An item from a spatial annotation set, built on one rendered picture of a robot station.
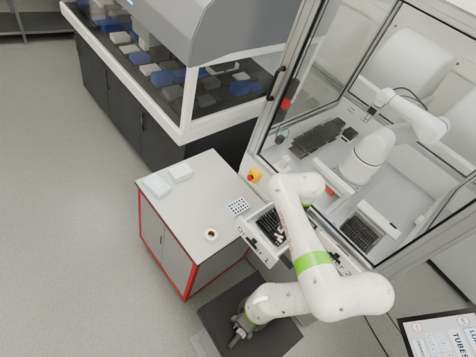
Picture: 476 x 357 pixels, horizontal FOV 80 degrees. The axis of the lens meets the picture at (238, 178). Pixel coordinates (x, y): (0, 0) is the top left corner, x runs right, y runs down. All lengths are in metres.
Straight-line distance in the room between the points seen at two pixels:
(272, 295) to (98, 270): 1.45
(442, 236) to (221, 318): 0.95
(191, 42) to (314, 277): 1.15
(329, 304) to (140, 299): 1.59
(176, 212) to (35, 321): 1.14
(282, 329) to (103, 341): 1.18
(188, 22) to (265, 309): 1.29
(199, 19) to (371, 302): 1.29
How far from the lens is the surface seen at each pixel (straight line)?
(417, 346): 1.57
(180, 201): 1.68
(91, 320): 2.23
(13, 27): 4.56
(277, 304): 1.22
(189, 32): 1.51
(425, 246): 1.39
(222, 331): 1.39
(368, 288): 0.94
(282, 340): 1.47
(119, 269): 2.32
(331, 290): 0.86
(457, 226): 1.30
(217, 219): 1.64
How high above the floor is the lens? 2.14
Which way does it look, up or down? 48 degrees down
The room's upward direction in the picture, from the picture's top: 21 degrees clockwise
